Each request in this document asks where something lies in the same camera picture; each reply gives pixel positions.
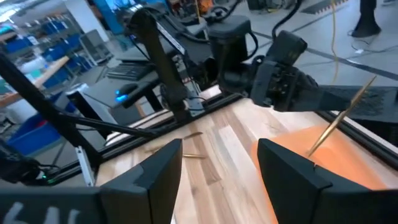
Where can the blue panel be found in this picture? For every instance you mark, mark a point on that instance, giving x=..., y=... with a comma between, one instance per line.
x=109, y=15

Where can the black keyboard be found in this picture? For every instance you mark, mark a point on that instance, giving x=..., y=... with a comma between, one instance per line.
x=130, y=71

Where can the black device green light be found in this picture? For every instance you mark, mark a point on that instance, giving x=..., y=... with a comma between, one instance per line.
x=18, y=165

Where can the gold metal knife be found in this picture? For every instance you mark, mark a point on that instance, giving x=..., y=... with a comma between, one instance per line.
x=329, y=130
x=196, y=156

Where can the shelf with blue bins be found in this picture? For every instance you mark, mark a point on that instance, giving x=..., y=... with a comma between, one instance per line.
x=56, y=53

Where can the person's leg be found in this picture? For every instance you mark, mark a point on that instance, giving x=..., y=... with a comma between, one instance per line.
x=367, y=18

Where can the grey side table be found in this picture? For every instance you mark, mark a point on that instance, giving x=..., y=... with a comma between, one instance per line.
x=102, y=90

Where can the wooden workbench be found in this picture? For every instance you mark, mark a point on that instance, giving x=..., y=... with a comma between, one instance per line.
x=46, y=74

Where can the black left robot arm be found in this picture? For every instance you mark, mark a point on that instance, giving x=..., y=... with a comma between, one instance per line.
x=161, y=62

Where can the wooden chopsticks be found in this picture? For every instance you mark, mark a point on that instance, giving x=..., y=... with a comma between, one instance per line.
x=194, y=135

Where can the orange translucent plastic tray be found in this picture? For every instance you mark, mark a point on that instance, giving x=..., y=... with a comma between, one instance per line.
x=342, y=168

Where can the black computer mouse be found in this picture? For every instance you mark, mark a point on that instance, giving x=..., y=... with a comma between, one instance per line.
x=127, y=88

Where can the blue plastic bin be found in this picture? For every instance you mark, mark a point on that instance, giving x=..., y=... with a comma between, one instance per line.
x=31, y=137

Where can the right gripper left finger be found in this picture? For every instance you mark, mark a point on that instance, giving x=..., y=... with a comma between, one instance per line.
x=149, y=186

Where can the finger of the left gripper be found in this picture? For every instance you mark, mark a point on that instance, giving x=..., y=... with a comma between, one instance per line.
x=332, y=99

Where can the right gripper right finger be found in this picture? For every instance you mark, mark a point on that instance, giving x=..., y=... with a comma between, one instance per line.
x=295, y=193

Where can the black perforated box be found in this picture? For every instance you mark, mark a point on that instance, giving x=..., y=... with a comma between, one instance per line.
x=379, y=102

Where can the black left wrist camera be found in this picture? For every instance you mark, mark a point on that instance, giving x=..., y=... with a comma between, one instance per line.
x=287, y=46

